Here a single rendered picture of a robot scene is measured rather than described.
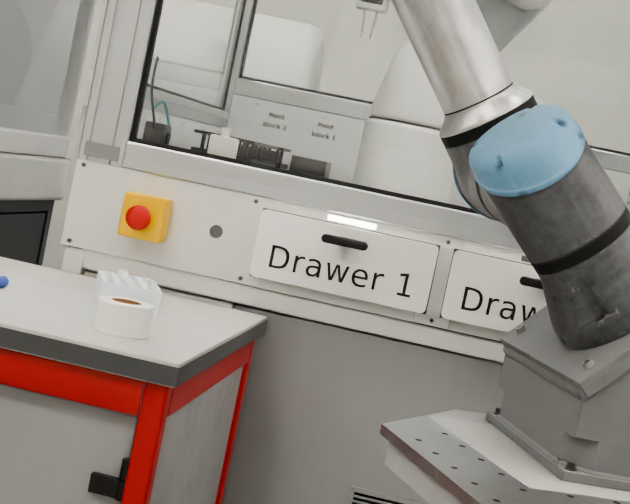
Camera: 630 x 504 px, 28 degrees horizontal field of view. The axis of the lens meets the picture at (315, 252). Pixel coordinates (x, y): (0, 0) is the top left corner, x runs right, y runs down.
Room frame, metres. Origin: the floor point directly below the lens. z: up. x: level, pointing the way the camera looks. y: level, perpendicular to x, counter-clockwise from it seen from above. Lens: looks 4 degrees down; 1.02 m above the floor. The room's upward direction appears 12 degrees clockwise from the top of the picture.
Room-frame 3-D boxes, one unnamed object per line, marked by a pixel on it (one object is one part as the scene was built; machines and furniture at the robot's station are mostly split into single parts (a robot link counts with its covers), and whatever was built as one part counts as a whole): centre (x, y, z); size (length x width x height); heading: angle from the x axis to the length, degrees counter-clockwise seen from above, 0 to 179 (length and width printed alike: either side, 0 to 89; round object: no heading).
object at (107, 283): (1.79, 0.25, 0.78); 0.12 x 0.08 x 0.04; 14
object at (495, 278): (1.97, -0.36, 0.87); 0.29 x 0.02 x 0.11; 83
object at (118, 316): (1.56, 0.22, 0.78); 0.07 x 0.07 x 0.04
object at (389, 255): (2.01, -0.05, 0.87); 0.29 x 0.02 x 0.11; 83
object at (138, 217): (2.00, 0.29, 0.88); 0.04 x 0.03 x 0.04; 83
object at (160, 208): (2.03, 0.28, 0.88); 0.07 x 0.05 x 0.07; 83
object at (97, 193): (2.48, -0.15, 0.87); 1.02 x 0.95 x 0.14; 83
